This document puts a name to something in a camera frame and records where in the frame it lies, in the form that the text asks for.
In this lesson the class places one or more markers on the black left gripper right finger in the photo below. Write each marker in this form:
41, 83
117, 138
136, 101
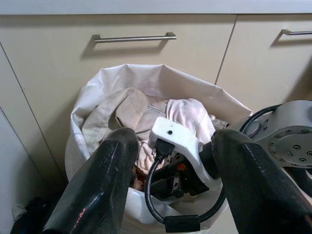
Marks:
258, 190

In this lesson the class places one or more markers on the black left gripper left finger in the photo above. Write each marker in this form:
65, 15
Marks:
97, 185

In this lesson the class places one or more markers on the pink garment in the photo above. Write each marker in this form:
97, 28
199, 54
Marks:
143, 156

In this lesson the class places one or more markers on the white mesh garment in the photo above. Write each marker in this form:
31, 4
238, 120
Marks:
190, 114

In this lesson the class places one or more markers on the beige garment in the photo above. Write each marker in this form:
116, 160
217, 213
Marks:
102, 114

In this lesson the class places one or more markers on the white laundry bag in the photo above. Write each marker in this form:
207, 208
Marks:
146, 75

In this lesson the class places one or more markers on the beige cabinet panel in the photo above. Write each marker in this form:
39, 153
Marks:
14, 97

